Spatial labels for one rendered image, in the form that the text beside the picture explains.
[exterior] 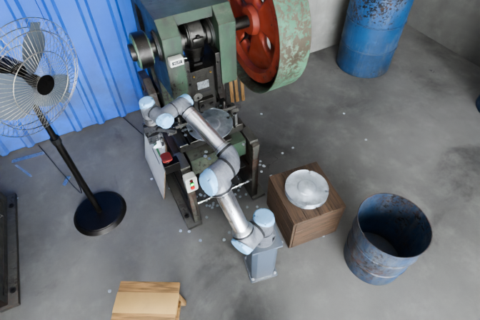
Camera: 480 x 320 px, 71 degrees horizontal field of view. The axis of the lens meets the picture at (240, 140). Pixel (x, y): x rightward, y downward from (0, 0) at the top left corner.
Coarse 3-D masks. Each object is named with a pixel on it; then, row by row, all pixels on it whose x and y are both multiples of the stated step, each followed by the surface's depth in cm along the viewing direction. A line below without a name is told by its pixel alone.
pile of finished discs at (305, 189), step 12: (288, 180) 231; (300, 180) 231; (312, 180) 231; (324, 180) 231; (288, 192) 225; (300, 192) 224; (312, 192) 224; (324, 192) 224; (300, 204) 218; (312, 204) 218
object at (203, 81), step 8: (192, 64) 188; (200, 64) 189; (208, 64) 190; (192, 72) 185; (200, 72) 188; (208, 72) 190; (192, 80) 189; (200, 80) 191; (208, 80) 194; (200, 88) 195; (208, 88) 198; (200, 96) 198; (208, 96) 201; (200, 104) 200; (208, 104) 203
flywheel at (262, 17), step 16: (240, 0) 201; (256, 0) 180; (256, 16) 183; (272, 16) 170; (240, 32) 212; (256, 32) 189; (272, 32) 176; (240, 48) 218; (256, 48) 199; (272, 48) 182; (240, 64) 221; (256, 64) 207; (272, 64) 181; (256, 80) 206; (272, 80) 190
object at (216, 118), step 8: (200, 112) 220; (208, 112) 220; (216, 112) 220; (224, 112) 220; (208, 120) 214; (216, 120) 214; (224, 120) 215; (232, 120) 214; (192, 128) 211; (216, 128) 210; (224, 128) 210; (200, 136) 206
